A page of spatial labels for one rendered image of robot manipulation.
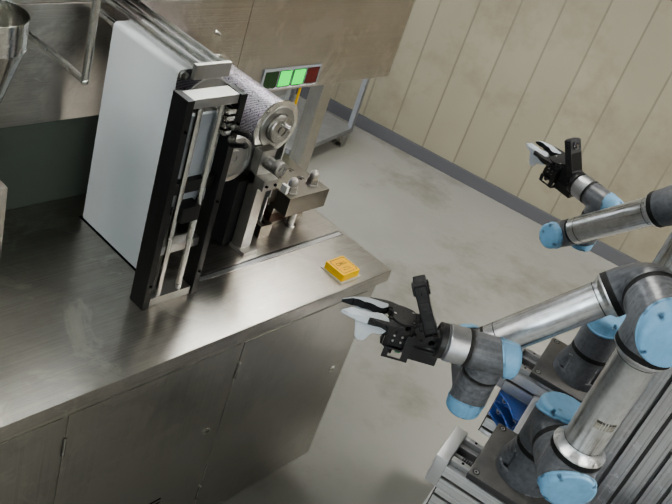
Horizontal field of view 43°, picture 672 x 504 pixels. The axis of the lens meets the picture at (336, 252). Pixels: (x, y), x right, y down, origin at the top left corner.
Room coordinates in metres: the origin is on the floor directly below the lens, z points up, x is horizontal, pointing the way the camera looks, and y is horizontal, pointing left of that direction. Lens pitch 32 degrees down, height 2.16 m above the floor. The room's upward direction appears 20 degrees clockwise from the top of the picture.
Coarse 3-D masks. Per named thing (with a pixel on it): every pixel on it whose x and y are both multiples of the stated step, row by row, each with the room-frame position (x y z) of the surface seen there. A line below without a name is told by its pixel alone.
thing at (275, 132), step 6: (282, 114) 1.93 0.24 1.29; (276, 120) 1.90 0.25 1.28; (282, 120) 1.91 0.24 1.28; (288, 120) 1.93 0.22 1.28; (270, 126) 1.89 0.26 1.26; (276, 126) 1.90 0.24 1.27; (270, 132) 1.89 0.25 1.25; (276, 132) 1.90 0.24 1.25; (282, 132) 1.92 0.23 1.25; (288, 132) 1.94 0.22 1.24; (270, 138) 1.89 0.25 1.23; (276, 138) 1.91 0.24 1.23; (282, 138) 1.93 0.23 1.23
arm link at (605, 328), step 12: (588, 324) 1.97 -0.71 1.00; (600, 324) 1.95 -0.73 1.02; (612, 324) 1.94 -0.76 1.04; (576, 336) 1.99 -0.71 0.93; (588, 336) 1.95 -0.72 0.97; (600, 336) 1.93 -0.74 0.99; (612, 336) 1.93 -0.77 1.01; (588, 348) 1.94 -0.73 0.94; (600, 348) 1.93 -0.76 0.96; (612, 348) 1.94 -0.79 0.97; (600, 360) 1.93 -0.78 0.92
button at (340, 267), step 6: (336, 258) 1.96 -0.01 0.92; (342, 258) 1.97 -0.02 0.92; (330, 264) 1.92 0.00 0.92; (336, 264) 1.93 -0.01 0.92; (342, 264) 1.94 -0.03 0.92; (348, 264) 1.95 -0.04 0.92; (330, 270) 1.92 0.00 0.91; (336, 270) 1.91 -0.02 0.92; (342, 270) 1.91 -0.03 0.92; (348, 270) 1.92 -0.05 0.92; (354, 270) 1.93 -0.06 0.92; (336, 276) 1.90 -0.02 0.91; (342, 276) 1.89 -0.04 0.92; (348, 276) 1.91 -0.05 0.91; (354, 276) 1.94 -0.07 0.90
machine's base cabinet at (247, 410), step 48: (288, 336) 1.77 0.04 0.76; (336, 336) 1.96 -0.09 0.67; (144, 384) 1.37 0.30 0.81; (192, 384) 1.50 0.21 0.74; (240, 384) 1.65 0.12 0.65; (288, 384) 1.83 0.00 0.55; (48, 432) 1.17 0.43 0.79; (96, 432) 1.28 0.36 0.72; (144, 432) 1.40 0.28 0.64; (192, 432) 1.54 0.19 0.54; (240, 432) 1.71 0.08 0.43; (288, 432) 1.91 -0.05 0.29; (0, 480) 1.09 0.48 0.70; (48, 480) 1.19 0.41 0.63; (96, 480) 1.30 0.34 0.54; (144, 480) 1.43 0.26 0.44; (192, 480) 1.59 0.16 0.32; (240, 480) 1.78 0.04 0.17
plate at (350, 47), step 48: (144, 0) 1.94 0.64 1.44; (192, 0) 2.06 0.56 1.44; (240, 0) 2.20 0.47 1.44; (288, 0) 2.35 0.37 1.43; (336, 0) 2.53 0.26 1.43; (384, 0) 2.72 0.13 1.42; (96, 48) 1.84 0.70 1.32; (240, 48) 2.23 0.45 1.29; (288, 48) 2.40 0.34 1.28; (336, 48) 2.59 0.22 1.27; (384, 48) 2.80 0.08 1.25; (48, 96) 1.74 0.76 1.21; (96, 96) 1.86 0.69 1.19
